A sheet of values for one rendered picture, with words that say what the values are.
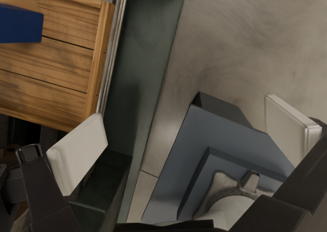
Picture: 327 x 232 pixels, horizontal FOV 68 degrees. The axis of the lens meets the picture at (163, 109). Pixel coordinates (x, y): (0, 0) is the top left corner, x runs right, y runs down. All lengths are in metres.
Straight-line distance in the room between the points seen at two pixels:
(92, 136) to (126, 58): 0.72
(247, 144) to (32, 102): 0.58
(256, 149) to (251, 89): 0.77
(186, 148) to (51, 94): 0.39
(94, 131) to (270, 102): 0.13
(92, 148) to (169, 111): 1.30
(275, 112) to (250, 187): 0.54
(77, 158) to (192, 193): 0.60
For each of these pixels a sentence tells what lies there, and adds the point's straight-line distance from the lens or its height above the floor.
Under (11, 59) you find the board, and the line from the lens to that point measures 0.66.
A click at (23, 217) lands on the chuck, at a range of 0.52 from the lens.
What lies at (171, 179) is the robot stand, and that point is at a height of 0.75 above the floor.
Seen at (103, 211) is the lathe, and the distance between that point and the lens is 0.75.
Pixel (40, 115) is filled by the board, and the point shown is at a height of 0.89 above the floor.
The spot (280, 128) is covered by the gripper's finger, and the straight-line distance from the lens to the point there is 0.17.
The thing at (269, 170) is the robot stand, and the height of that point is 0.75.
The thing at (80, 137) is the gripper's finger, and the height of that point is 1.26.
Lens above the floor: 1.40
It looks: 72 degrees down
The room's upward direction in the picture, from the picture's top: 160 degrees counter-clockwise
